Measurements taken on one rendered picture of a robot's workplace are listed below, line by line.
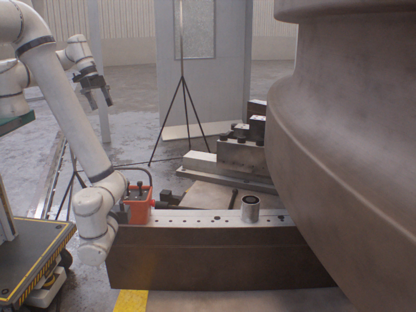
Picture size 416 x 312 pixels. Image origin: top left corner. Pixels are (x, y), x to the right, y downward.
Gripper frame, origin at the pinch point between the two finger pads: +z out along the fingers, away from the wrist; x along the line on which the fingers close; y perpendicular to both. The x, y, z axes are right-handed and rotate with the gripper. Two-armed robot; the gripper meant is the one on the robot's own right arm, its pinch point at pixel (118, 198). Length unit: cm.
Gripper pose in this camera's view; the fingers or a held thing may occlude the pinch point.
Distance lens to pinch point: 121.4
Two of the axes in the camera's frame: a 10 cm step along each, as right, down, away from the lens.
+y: 0.0, -9.2, -3.9
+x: -10.0, 0.0, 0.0
